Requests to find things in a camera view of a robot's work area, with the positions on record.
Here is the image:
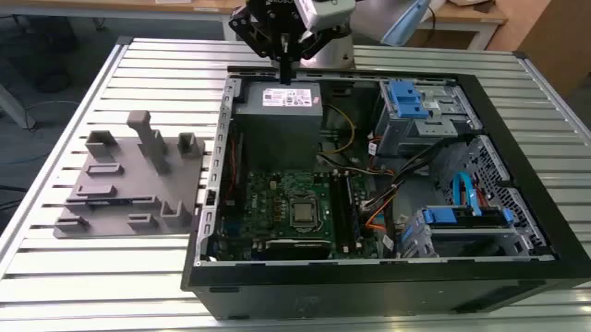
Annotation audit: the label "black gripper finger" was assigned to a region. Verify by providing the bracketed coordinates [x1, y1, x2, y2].
[227, 7, 287, 86]
[286, 25, 353, 86]

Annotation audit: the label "green RAM stick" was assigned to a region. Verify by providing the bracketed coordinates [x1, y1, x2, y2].
[69, 196, 157, 208]

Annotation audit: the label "black RAM slot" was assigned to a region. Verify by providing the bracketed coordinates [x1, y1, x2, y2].
[331, 171, 349, 252]

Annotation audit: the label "long wooden desk white legs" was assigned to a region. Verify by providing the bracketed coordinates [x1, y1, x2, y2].
[0, 0, 278, 42]

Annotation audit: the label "grey power supply unit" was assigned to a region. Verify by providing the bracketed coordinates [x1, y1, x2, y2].
[233, 81, 325, 170]

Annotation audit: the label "metal drive cage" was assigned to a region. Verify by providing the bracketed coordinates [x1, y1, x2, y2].
[374, 81, 485, 158]

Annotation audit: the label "green motherboard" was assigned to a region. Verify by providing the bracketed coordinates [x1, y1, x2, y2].
[217, 169, 387, 260]

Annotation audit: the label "grey parts rack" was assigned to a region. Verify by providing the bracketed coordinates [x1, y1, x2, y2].
[53, 109, 207, 240]

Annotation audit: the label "silver CPU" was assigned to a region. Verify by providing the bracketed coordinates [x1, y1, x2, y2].
[291, 203, 318, 222]

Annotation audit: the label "brown wooden cabinet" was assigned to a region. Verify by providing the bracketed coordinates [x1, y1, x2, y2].
[488, 0, 591, 101]

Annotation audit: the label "CPU socket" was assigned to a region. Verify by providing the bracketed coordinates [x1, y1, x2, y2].
[287, 194, 323, 232]

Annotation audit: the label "hard disk in blue carrier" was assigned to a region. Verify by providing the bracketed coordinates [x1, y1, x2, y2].
[425, 206, 517, 229]

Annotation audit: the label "black graphics card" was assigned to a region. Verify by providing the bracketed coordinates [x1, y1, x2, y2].
[266, 238, 334, 260]

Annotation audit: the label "metal disk bay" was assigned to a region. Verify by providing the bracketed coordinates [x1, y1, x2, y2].
[399, 207, 549, 259]

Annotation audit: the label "black open PC case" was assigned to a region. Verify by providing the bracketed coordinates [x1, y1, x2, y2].
[179, 64, 591, 321]

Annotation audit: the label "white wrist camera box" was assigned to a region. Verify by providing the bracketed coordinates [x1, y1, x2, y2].
[295, 0, 358, 33]

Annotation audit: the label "yellow wire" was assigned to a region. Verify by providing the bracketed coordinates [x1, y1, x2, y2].
[323, 103, 357, 155]

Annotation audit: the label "small wooden desk white frame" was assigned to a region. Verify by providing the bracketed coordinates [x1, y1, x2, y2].
[406, 0, 509, 51]

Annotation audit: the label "red wire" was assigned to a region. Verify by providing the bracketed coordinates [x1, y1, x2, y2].
[229, 134, 242, 205]

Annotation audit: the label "black cable bundle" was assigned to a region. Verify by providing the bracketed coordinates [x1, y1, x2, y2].
[365, 136, 477, 208]

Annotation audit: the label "blue floor cable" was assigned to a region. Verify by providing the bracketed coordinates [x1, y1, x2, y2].
[0, 100, 81, 165]

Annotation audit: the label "orange wire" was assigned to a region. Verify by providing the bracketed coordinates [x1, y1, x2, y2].
[366, 203, 394, 231]

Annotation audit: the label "blue flat wire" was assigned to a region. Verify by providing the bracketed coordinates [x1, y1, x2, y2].
[451, 172, 485, 217]

